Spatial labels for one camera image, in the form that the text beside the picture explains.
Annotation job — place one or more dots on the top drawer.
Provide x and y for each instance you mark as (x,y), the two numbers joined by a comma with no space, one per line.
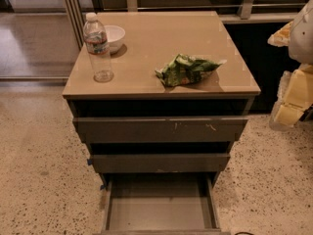
(159,129)

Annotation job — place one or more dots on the metal window frame rail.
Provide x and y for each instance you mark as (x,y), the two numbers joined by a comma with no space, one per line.
(239,16)

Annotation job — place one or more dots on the middle drawer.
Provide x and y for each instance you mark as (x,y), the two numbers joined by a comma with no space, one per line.
(159,163)

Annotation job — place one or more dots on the open bottom drawer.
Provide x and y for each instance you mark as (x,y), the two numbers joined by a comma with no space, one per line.
(160,204)

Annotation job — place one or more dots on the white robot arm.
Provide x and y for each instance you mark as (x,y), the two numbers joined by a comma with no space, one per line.
(301,37)

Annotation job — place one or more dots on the brown drawer cabinet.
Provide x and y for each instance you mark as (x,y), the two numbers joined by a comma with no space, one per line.
(152,40)

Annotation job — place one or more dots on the clear plastic water bottle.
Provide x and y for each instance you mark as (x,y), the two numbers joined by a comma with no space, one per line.
(98,48)

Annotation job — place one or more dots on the green jalapeno chip bag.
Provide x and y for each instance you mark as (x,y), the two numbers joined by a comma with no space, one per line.
(185,69)

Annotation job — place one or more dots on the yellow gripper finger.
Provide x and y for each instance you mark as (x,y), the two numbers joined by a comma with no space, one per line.
(295,97)
(281,37)

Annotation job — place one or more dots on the white bowl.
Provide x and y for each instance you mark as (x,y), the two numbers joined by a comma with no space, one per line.
(115,35)

